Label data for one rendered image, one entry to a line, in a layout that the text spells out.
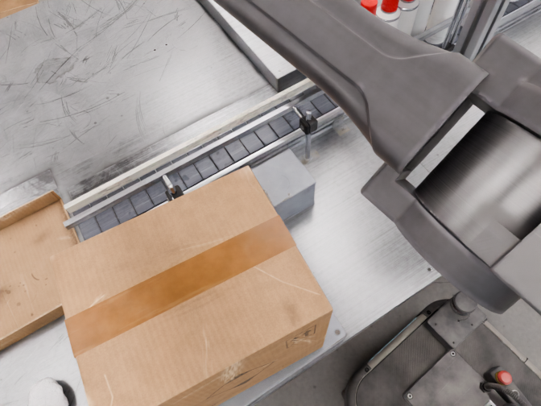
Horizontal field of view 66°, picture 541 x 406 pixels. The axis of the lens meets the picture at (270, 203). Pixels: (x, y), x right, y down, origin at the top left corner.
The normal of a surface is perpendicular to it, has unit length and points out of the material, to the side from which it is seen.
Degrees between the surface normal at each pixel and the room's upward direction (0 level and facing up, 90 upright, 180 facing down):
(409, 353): 0
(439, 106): 39
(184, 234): 0
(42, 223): 0
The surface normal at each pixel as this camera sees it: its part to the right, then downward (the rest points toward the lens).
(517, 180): -0.56, -0.06
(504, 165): -0.68, -0.20
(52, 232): -0.07, -0.47
